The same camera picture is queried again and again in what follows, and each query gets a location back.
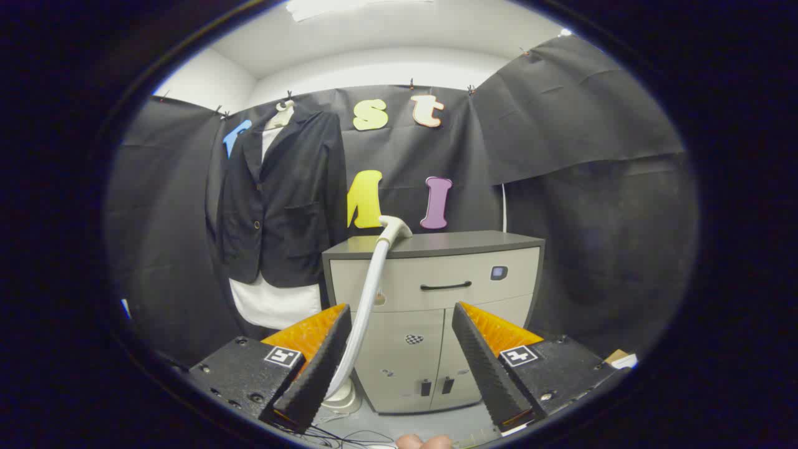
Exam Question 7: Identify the black floor cables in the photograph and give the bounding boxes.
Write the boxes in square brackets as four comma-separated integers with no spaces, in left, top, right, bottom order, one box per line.
[293,423,397,449]

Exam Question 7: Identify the white dress form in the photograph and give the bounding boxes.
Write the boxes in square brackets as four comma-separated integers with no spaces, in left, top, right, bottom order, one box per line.
[228,100,323,331]

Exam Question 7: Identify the ceiling light panel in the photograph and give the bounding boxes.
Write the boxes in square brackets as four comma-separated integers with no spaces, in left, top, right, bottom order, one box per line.
[286,0,431,22]

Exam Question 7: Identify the black blazer jacket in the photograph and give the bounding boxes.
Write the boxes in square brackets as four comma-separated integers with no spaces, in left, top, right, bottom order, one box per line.
[215,107,348,289]

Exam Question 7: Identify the black backdrop cloth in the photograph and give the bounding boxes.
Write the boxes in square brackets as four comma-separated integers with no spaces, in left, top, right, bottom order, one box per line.
[105,34,699,369]

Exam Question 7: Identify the grey beige cabinet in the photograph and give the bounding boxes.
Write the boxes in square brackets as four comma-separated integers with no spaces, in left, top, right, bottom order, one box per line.
[322,230,546,415]

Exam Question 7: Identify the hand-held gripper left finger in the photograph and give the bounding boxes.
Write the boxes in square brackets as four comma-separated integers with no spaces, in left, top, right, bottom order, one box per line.
[187,304,353,435]

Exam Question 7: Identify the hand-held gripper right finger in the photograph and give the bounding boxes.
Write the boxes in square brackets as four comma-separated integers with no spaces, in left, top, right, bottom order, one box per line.
[451,301,630,435]

